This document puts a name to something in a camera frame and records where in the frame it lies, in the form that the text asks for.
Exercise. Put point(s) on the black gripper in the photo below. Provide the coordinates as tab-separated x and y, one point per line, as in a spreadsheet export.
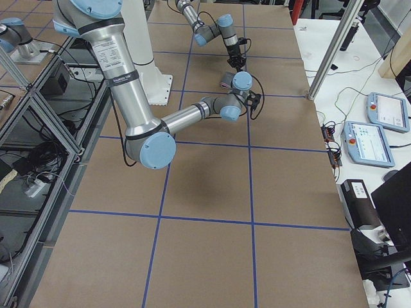
234	51

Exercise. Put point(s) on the pink and grey microfibre towel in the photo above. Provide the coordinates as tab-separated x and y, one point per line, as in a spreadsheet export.
227	80

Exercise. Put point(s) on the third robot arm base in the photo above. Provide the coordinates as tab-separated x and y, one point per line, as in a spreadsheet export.
17	41

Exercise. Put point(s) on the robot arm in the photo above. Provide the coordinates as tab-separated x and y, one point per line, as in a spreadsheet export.
208	25
148	139

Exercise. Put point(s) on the teach pendant near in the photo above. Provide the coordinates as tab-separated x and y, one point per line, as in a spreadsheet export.
367	144

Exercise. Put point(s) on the teach pendant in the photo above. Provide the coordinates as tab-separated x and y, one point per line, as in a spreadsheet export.
389	111
367	144

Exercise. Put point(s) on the teach pendant far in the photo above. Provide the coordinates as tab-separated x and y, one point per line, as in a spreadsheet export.
389	111

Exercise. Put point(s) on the black computer mouse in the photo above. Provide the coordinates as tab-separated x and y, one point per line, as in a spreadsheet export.
389	175

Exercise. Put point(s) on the black box with label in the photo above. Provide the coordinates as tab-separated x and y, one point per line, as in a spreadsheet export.
361	211

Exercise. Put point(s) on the black monitor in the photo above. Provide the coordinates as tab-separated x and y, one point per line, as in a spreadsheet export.
392	202

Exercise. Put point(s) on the aluminium frame post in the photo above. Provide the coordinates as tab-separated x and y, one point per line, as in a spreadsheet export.
340	34

